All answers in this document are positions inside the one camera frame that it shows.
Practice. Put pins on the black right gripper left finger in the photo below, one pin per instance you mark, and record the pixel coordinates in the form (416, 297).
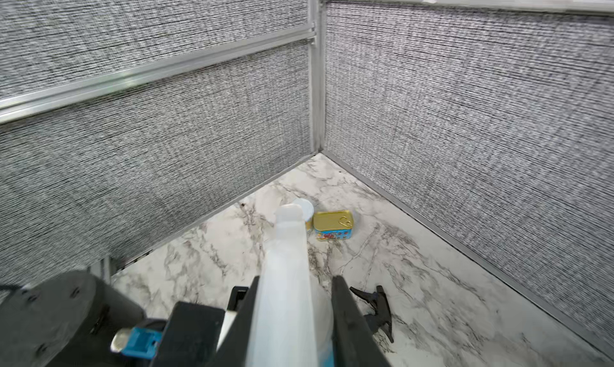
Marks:
(234, 341)

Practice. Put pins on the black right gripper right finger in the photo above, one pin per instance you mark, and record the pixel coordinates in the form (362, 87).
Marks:
(353, 341)

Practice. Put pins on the white translucent spray nozzle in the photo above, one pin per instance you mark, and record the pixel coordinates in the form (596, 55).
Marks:
(293, 316)

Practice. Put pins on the blue plastic spray bottle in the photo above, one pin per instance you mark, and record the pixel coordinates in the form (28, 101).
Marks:
(326, 357)

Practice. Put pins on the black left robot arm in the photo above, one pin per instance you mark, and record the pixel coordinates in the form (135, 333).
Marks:
(68, 320)

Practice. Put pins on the black spray nozzle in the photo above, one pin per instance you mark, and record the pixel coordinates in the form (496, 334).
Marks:
(381, 318)

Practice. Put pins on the gold rectangular tin can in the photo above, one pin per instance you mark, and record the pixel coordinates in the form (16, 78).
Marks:
(333, 225)

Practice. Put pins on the round white-lid can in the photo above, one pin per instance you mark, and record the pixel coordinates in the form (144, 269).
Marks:
(307, 211)

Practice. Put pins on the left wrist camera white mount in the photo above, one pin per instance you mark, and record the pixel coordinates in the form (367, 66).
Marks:
(189, 337)

